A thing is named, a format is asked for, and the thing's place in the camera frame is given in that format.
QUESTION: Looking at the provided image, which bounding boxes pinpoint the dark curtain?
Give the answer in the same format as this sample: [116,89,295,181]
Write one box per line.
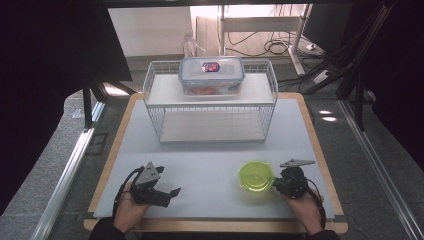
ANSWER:
[349,0,424,162]
[0,0,133,215]

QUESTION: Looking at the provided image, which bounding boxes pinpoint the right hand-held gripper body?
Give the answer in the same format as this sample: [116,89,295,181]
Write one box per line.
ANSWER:
[275,158,316,200]

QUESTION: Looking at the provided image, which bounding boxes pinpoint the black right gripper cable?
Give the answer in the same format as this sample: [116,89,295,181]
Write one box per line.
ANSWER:
[305,177,328,230]

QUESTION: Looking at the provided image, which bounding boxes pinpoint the translucent green plastic bowl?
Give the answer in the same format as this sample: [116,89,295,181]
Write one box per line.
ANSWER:
[237,160,277,193]

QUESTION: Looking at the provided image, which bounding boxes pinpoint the white power strip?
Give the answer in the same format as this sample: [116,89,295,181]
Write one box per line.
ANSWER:
[312,68,333,85]

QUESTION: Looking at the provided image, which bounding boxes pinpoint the dark monitor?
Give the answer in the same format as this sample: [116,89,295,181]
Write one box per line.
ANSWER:
[301,3,354,53]

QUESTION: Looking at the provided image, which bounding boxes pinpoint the black metal stand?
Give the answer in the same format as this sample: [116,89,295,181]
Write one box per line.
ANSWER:
[301,3,395,132]
[82,77,138,130]

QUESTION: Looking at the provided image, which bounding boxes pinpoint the white desk frame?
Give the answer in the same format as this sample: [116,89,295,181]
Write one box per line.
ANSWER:
[217,3,313,76]

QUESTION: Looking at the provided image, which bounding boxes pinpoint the aluminium floor rail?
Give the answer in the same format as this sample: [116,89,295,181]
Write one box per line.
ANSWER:
[337,98,424,240]
[31,101,107,240]

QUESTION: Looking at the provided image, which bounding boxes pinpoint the black floor cable loop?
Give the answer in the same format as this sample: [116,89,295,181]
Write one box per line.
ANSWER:
[226,31,301,58]

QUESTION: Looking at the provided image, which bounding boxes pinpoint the grey table mat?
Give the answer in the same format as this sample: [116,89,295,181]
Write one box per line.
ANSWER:
[94,97,335,220]

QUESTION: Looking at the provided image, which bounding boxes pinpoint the person's left hand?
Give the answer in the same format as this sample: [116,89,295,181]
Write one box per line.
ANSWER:
[114,190,152,234]

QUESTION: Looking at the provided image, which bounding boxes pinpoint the clear spray bottle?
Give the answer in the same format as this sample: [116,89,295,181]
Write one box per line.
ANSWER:
[182,31,207,60]

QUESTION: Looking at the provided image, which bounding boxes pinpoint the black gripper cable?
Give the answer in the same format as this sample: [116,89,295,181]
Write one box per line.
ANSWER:
[305,177,328,230]
[112,165,143,218]

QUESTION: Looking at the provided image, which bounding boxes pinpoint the clear plastic lidded food container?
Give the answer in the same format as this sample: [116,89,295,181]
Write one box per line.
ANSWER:
[177,55,247,97]

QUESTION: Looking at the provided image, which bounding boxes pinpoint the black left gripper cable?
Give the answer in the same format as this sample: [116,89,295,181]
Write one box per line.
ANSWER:
[112,165,143,218]

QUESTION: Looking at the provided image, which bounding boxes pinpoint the white wire two-tier rack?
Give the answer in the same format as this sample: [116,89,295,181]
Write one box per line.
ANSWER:
[142,58,280,145]

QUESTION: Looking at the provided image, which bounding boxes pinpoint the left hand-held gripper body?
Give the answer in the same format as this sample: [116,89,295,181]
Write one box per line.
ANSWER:
[128,161,172,209]

